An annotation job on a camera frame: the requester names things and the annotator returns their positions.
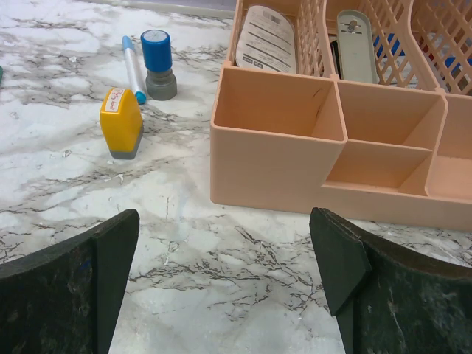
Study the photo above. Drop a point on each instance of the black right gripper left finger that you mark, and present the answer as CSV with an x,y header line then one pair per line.
x,y
66,298

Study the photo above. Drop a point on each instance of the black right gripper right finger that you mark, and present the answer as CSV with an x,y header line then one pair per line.
x,y
387,298

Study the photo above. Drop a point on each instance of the light blue capped marker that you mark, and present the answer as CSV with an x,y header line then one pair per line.
x,y
133,70

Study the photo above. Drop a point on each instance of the peach plastic desk organizer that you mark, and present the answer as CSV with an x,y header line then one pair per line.
x,y
398,151

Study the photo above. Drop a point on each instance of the yellow self-inking stamp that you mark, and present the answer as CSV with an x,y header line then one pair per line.
x,y
121,123

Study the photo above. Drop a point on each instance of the grey metal stapler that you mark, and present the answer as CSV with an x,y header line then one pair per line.
x,y
356,50

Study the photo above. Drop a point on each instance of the white printed card package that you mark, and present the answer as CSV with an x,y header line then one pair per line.
x,y
267,41

